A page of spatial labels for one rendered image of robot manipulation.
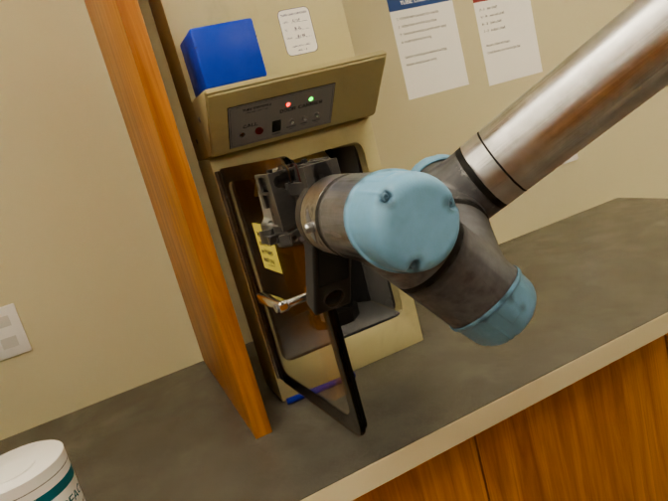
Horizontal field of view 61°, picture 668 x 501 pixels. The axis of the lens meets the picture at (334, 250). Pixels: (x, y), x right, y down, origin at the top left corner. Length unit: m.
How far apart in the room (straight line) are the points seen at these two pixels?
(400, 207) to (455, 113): 1.36
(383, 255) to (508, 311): 0.13
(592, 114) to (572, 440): 0.71
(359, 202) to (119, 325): 1.10
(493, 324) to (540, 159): 0.16
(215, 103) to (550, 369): 0.69
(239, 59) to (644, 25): 0.58
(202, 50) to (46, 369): 0.86
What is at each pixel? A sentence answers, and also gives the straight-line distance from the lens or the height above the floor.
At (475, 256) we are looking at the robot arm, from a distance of 0.46.
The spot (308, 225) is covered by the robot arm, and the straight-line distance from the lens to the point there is 0.50.
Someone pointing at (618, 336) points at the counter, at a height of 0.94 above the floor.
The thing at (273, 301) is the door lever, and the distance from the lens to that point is 0.78.
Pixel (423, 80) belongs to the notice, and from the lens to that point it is 1.70.
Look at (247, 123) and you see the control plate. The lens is 0.97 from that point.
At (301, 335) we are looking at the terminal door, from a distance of 0.88.
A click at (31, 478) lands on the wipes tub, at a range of 0.86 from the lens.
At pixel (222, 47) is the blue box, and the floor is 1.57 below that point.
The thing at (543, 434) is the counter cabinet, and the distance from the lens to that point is 1.09.
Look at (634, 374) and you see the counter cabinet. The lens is 1.22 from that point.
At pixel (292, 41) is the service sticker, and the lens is 1.09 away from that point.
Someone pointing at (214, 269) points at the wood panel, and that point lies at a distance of 0.93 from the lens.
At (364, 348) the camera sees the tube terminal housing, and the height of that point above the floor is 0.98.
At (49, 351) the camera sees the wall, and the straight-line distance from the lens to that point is 1.48.
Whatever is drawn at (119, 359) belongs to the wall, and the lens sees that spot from 1.48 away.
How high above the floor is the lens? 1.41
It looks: 12 degrees down
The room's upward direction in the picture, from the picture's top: 15 degrees counter-clockwise
